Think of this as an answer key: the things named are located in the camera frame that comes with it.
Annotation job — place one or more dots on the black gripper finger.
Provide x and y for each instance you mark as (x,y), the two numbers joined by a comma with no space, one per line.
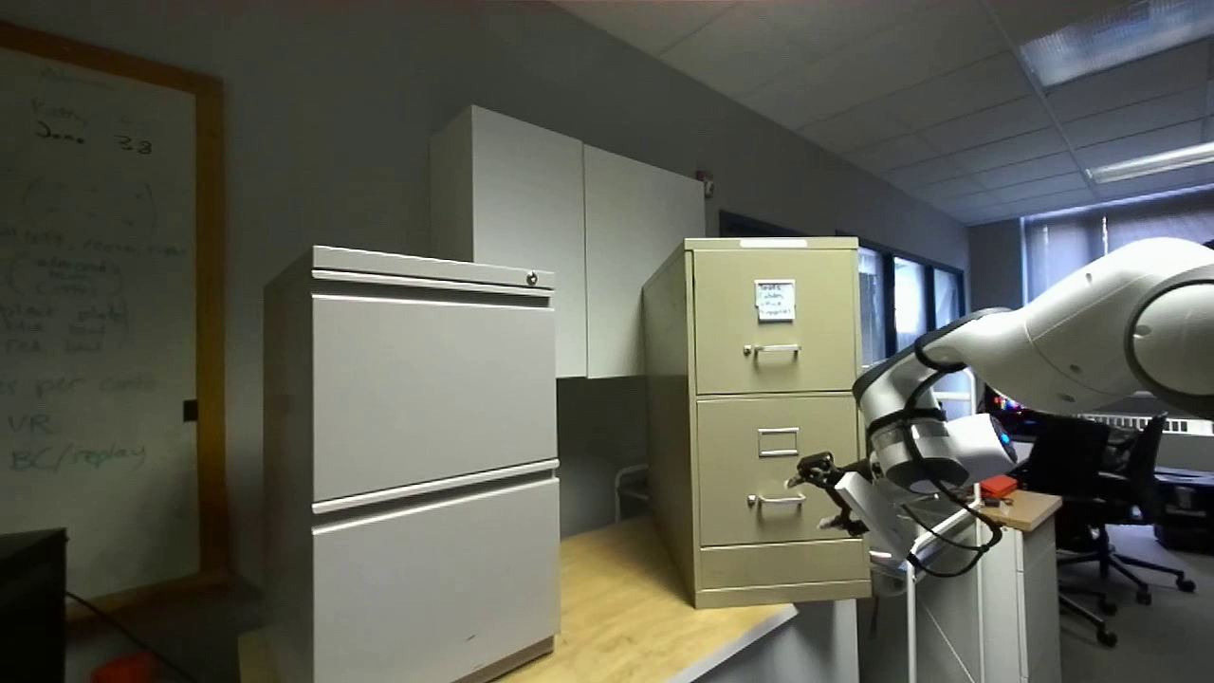
(815,470)
(844,514)

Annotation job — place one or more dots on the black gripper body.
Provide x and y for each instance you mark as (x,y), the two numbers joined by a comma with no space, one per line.
(868,499)

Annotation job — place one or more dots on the beige drawer with labelholder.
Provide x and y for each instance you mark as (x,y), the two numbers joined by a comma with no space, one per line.
(725,470)

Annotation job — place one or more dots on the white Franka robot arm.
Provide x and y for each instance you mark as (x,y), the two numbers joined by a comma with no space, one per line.
(1085,342)

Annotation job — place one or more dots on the beige drawer with paper label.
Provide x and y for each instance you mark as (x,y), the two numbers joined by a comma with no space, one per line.
(820,355)

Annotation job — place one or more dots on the beige metal file cabinet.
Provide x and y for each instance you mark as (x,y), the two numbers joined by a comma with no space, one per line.
(664,419)

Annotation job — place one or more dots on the wood-topped grey counter cabinet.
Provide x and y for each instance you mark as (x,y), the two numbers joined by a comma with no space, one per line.
(621,608)

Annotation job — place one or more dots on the grey wide cabinet drawer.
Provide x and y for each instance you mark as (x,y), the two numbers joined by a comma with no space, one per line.
(428,584)
(428,393)

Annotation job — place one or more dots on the grey metal file cabinet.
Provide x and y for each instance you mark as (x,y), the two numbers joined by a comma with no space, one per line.
(287,508)

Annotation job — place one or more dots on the red small object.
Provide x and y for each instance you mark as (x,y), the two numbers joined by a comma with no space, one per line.
(997,486)

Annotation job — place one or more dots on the white paper label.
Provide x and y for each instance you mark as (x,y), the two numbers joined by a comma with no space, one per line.
(776,299)

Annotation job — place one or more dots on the dark office windows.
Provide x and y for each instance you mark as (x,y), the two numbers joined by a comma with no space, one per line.
(908,307)

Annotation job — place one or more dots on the black office chair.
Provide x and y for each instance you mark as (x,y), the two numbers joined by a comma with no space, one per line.
(1101,494)

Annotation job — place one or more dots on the narrow ceiling light strip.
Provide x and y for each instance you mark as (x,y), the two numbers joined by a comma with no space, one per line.
(1149,161)

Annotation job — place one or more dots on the long ceiling light panel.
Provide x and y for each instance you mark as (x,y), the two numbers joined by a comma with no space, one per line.
(1112,38)

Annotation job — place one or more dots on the orange red object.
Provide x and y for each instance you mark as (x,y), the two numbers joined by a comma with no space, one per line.
(124,670)

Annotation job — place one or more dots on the wood-framed whiteboard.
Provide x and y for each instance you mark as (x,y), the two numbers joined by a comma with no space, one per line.
(87,317)

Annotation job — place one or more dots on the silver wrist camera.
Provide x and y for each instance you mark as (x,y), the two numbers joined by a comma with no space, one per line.
(940,533)

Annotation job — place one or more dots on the white wall cupboard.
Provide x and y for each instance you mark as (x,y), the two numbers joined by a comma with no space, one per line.
(531,241)

